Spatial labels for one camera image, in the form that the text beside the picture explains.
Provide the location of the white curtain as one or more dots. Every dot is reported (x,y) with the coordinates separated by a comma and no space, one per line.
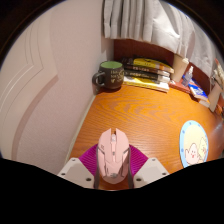
(150,20)

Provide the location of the blue book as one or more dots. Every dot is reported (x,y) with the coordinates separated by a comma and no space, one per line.
(198,90)

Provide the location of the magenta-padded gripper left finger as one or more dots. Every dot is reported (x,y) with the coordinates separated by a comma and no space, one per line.
(87,161)

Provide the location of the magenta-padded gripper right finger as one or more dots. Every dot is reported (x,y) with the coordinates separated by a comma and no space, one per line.
(138,161)

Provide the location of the yellow-covered book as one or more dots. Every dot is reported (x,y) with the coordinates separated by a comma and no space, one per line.
(151,63)

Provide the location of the cream pitcher vase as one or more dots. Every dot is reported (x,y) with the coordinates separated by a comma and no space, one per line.
(215,96)

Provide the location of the thin black book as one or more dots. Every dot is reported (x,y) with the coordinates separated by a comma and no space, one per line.
(146,70)

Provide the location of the yellow and white book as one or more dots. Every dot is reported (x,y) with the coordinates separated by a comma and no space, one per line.
(146,83)

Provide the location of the black book with yellow lettering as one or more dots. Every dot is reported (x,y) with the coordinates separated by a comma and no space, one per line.
(146,75)

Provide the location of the round cartoon-print mouse pad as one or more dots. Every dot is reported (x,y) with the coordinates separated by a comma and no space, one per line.
(194,143)

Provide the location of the orange book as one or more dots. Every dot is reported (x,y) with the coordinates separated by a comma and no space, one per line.
(205,102)

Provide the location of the pink computer mouse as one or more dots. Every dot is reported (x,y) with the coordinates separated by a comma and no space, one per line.
(113,156)

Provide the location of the red book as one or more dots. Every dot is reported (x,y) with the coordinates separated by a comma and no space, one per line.
(179,87)

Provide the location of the dark mug with green inside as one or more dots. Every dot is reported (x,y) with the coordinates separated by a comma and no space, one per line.
(111,76)

